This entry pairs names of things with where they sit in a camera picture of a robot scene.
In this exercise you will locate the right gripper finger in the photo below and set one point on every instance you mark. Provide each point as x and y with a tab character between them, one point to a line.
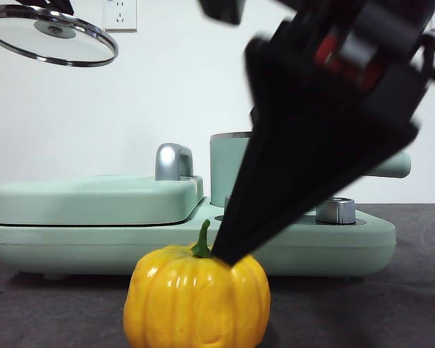
293	174
402	139

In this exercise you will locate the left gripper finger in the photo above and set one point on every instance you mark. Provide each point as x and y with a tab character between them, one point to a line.
62	5
24	1

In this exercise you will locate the glass lid with green knob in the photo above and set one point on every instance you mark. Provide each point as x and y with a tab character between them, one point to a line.
54	36

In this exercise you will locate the yellow toy pumpkin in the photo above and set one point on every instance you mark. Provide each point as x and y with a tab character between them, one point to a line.
195	304

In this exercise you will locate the silver control knob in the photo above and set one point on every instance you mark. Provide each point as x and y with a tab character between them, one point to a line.
336	211
227	207

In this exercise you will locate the green griddle cover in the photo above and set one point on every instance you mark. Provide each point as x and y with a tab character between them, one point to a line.
94	203

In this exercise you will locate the green breakfast machine base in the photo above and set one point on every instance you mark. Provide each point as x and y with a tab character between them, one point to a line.
94	250

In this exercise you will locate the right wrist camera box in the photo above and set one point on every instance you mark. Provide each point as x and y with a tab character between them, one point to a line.
223	10

